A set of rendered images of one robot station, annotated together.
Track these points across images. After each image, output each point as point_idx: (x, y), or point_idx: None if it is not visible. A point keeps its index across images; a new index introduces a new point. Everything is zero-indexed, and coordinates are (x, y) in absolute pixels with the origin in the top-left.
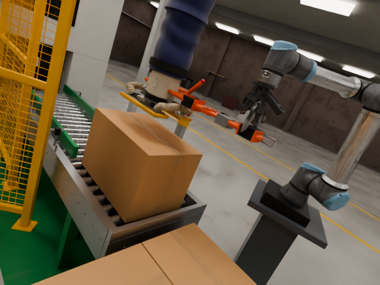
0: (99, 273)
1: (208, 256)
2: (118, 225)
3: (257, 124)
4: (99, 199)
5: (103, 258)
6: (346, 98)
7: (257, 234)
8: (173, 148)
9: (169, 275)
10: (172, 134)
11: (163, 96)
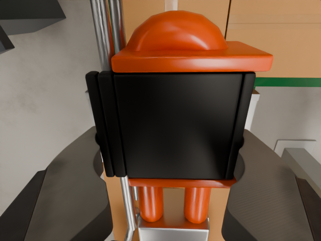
0: (284, 60)
1: (149, 15)
2: None
3: (97, 157)
4: None
5: (269, 75)
6: None
7: (1, 9)
8: (168, 187)
9: (223, 20)
10: (121, 224)
11: None
